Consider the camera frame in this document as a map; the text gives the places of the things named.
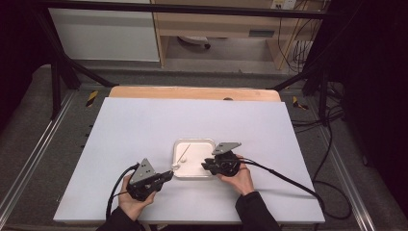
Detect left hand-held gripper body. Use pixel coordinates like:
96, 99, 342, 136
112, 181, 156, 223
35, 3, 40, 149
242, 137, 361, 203
126, 157, 164, 203

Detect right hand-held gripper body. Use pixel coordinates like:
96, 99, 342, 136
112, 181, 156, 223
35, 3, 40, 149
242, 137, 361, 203
211, 141, 242, 177

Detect white square tray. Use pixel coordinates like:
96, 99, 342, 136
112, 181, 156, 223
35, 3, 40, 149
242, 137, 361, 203
172, 138, 217, 179

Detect person's right hand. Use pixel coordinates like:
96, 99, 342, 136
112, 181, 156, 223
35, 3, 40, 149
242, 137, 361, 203
217, 155, 255, 197

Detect person's left hand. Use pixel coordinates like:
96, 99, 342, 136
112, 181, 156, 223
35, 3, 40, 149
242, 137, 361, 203
117, 174, 158, 222

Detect thin wooden stick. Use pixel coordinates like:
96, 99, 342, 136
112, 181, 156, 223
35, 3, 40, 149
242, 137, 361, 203
177, 143, 191, 164

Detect yellow black tape marker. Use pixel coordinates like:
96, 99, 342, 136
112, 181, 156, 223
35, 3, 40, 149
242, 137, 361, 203
292, 95, 310, 111
85, 90, 99, 108

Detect black metal stand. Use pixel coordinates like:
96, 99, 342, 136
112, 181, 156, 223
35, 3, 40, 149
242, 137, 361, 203
271, 61, 332, 127
32, 9, 119, 120

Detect white chair base with caster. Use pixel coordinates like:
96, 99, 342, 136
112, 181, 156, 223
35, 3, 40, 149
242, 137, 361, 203
177, 35, 212, 50

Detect light wooden desk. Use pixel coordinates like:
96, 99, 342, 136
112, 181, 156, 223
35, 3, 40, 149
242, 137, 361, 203
150, 0, 323, 70

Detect white cabinet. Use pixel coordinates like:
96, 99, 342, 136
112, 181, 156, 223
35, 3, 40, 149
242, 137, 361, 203
47, 7, 161, 63

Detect black metal crossbar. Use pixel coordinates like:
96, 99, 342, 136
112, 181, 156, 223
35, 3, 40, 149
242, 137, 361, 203
32, 0, 336, 21

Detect white power strip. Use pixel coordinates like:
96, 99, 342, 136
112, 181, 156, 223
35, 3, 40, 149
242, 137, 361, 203
270, 0, 298, 11

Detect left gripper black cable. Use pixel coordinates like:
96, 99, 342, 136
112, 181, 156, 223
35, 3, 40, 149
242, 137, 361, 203
105, 163, 140, 221

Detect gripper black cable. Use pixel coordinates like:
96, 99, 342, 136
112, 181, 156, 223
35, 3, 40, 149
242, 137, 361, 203
239, 157, 353, 221
105, 163, 140, 221

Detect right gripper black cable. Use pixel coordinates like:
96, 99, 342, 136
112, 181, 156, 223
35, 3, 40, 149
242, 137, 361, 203
239, 157, 353, 221

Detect aluminium rail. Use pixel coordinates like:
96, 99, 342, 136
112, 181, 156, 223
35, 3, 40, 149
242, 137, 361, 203
0, 90, 77, 214
319, 124, 378, 231

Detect bundle of black cables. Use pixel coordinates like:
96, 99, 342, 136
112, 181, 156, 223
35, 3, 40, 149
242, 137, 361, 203
277, 0, 331, 74

